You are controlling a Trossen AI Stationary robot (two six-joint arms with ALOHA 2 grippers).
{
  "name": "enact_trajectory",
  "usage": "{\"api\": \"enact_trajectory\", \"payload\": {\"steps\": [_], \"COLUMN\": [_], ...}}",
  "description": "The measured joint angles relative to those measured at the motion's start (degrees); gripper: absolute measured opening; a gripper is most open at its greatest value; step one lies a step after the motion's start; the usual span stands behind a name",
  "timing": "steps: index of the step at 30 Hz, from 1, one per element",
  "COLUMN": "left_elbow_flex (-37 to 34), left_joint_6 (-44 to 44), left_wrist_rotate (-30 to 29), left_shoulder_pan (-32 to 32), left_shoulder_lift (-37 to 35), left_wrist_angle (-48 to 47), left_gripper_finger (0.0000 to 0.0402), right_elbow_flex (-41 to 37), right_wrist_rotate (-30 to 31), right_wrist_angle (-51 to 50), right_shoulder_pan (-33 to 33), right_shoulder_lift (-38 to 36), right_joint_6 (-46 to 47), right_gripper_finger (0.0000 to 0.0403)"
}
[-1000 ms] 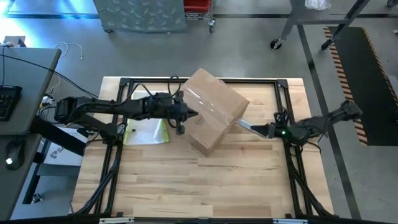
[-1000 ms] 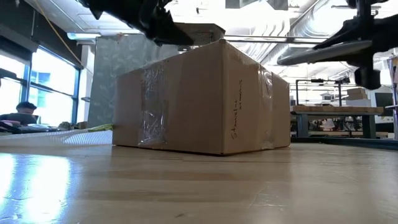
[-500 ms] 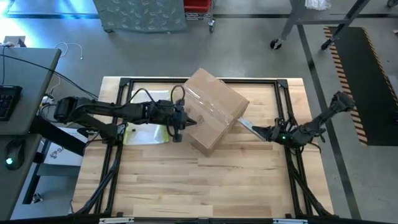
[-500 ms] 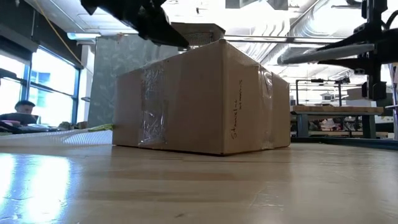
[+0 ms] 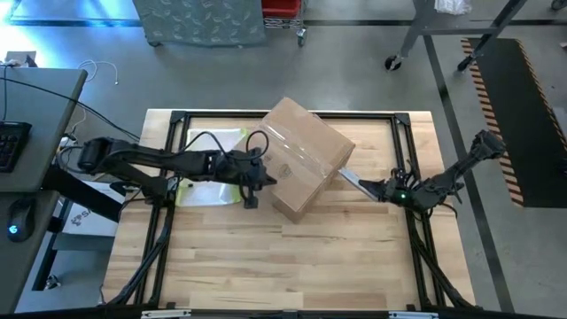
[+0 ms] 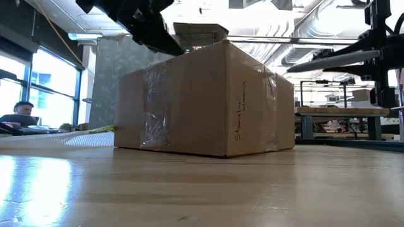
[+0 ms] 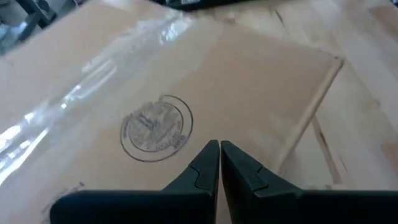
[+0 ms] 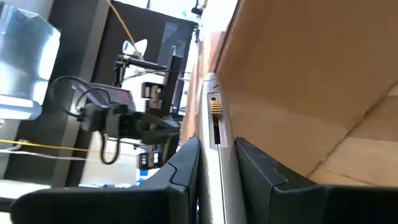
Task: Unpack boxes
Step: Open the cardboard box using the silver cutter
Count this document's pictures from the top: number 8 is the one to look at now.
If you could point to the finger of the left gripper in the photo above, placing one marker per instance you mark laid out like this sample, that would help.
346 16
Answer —
161 123
161 136

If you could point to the silver utility knife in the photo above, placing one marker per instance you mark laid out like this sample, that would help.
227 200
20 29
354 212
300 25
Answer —
214 174

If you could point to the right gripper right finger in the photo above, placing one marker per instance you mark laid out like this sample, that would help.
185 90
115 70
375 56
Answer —
311 205

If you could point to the brown cardboard box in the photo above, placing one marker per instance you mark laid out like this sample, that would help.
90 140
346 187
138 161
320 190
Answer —
295 77

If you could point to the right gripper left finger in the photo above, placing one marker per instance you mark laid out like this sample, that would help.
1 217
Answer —
124 205

